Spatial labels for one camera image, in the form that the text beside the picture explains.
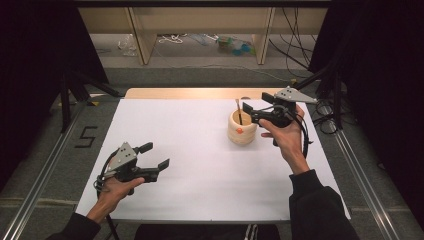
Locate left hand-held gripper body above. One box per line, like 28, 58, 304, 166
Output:
103, 141, 161, 196

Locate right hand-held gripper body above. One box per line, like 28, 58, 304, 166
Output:
250, 86, 319, 148

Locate black-handled paintbrush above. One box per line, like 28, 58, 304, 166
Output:
234, 98, 244, 126

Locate cream ribbed brush holder cup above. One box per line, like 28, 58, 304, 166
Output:
227, 108, 260, 146

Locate person's right hand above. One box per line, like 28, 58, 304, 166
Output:
258, 104, 311, 176

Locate person's left hand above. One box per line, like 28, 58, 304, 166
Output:
87, 176, 146, 224

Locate white table board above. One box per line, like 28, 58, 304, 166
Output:
74, 97, 352, 225

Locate black metal stand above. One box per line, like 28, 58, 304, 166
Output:
293, 64, 346, 131
58, 68, 123, 134

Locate green and blue plastic toys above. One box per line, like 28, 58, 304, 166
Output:
216, 35, 256, 57

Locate light wooden shelf unit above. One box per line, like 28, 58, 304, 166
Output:
77, 6, 329, 66

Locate clear plastic bag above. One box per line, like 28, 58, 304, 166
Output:
117, 33, 138, 57

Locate black curtain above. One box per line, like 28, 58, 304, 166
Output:
308, 0, 424, 221
0, 0, 109, 193

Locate left hand-held gripper cable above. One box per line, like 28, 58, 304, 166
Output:
95, 149, 122, 240

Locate hand-held gripper cable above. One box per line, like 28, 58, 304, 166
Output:
95, 149, 122, 240
266, 104, 315, 160

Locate right hand-held gripper cable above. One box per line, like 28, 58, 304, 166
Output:
266, 104, 315, 160

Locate bundle of black cables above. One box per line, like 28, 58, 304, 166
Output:
268, 7, 318, 79

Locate aluminium floor rail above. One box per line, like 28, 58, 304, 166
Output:
1, 99, 89, 240
318, 103, 401, 240

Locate white cord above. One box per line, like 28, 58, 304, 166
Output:
157, 33, 188, 45

